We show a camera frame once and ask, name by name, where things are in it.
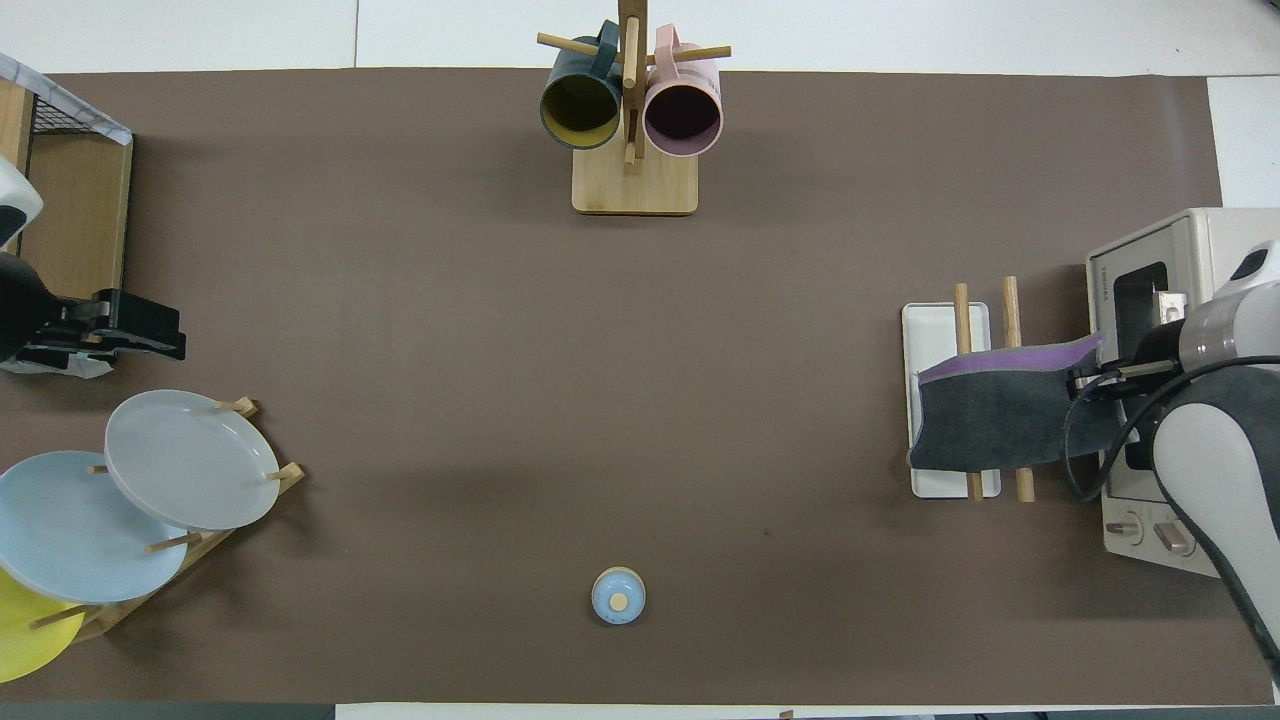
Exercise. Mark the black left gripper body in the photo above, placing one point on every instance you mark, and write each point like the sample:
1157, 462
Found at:
40, 320

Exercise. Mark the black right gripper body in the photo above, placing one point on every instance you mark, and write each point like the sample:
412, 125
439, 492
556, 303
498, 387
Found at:
1150, 355

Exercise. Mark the purple and grey towel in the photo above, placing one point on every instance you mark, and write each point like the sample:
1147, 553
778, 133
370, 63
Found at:
1000, 410

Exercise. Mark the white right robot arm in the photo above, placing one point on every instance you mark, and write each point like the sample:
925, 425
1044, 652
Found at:
1215, 470

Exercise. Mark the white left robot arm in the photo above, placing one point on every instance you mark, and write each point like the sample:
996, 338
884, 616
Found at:
15, 200

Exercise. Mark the white towel rack wooden bars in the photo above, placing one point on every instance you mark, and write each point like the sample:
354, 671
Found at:
940, 325

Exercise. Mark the wooden plate rack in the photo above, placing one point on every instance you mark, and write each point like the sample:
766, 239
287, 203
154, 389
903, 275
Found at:
215, 545

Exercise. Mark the wooden shelf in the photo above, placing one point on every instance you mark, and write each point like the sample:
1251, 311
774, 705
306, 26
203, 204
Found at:
80, 220

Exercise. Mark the grey plate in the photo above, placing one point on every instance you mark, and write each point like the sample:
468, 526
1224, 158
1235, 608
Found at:
190, 460

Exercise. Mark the white toaster oven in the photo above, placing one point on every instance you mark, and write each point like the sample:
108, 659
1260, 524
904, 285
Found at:
1190, 240

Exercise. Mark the light blue plate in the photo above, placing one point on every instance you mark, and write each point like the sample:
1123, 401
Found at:
70, 530

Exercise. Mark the white patterned cloth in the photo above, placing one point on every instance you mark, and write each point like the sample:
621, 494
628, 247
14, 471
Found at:
60, 95

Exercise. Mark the yellow plate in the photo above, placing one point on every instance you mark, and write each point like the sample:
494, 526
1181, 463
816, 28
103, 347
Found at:
25, 640

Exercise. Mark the brown table mat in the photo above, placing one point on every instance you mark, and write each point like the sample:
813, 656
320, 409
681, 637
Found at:
600, 400

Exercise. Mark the pink mug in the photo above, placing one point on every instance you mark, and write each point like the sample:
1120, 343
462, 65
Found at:
700, 75

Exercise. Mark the wooden mug tree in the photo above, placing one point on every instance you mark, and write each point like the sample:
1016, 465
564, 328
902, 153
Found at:
635, 185

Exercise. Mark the dark teal mug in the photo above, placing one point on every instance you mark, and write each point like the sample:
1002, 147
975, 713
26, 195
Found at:
575, 70

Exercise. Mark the small blue bell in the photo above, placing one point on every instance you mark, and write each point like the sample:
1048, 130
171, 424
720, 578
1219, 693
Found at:
618, 595

